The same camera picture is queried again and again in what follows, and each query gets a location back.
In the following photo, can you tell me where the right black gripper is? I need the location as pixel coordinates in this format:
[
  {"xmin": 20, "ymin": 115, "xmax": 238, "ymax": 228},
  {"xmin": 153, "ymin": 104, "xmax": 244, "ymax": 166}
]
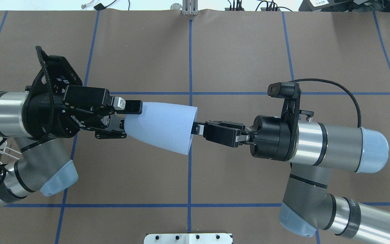
[{"xmin": 195, "ymin": 116, "xmax": 299, "ymax": 162}]

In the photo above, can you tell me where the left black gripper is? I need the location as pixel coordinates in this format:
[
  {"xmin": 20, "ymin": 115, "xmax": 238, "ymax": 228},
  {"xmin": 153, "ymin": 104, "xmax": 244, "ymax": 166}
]
[{"xmin": 22, "ymin": 85, "xmax": 143, "ymax": 139}]

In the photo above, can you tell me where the light blue plastic cup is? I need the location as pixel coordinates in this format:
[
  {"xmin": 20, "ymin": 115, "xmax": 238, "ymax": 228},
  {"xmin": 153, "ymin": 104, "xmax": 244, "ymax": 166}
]
[{"xmin": 124, "ymin": 102, "xmax": 198, "ymax": 155}]

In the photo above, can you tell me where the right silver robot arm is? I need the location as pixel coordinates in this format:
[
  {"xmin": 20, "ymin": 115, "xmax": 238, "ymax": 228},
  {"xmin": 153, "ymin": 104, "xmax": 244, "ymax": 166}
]
[{"xmin": 192, "ymin": 116, "xmax": 390, "ymax": 244}]

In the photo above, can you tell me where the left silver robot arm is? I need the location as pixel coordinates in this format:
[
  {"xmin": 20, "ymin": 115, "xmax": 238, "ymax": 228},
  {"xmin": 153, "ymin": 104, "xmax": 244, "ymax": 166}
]
[{"xmin": 0, "ymin": 84, "xmax": 142, "ymax": 207}]

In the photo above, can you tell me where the brown table mat blue grid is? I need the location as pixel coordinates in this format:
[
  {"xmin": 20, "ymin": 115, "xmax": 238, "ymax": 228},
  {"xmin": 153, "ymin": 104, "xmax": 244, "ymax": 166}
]
[{"xmin": 0, "ymin": 9, "xmax": 390, "ymax": 244}]

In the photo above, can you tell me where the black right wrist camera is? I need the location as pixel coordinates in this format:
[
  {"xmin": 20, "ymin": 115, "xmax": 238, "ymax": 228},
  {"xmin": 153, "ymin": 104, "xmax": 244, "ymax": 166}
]
[{"xmin": 267, "ymin": 82, "xmax": 301, "ymax": 99}]

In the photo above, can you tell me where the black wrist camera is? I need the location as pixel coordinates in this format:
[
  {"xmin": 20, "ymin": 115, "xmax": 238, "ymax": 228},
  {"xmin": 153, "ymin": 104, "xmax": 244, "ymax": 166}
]
[
  {"xmin": 28, "ymin": 46, "xmax": 82, "ymax": 96},
  {"xmin": 267, "ymin": 82, "xmax": 301, "ymax": 99}
]

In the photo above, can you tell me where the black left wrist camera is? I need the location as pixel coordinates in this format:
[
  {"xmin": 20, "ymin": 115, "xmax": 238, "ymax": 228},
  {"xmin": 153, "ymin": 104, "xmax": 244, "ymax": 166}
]
[{"xmin": 28, "ymin": 46, "xmax": 82, "ymax": 96}]

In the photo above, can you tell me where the black camera cable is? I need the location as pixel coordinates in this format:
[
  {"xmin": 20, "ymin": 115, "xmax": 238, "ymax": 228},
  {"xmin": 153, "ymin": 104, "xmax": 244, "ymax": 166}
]
[{"xmin": 292, "ymin": 79, "xmax": 362, "ymax": 128}]

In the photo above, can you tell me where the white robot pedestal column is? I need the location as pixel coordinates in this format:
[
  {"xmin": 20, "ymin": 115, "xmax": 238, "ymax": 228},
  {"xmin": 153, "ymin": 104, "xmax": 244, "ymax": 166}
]
[{"xmin": 143, "ymin": 233, "xmax": 234, "ymax": 244}]

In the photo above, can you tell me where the aluminium frame post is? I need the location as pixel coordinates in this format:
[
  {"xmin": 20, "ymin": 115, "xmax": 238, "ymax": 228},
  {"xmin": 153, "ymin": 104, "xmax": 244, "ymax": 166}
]
[{"xmin": 181, "ymin": 0, "xmax": 199, "ymax": 16}]

